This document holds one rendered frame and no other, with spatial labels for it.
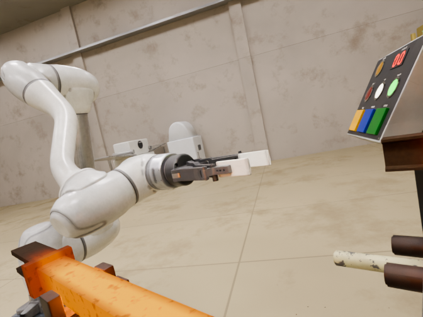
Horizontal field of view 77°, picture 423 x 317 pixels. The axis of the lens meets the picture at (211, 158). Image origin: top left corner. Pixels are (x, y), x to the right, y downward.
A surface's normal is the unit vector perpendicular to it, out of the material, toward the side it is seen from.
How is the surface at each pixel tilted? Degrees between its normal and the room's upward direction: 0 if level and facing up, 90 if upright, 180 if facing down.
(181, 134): 90
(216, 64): 90
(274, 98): 90
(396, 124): 90
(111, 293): 0
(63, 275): 0
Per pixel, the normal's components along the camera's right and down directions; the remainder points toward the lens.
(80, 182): 0.07, -0.78
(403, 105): -0.24, 0.14
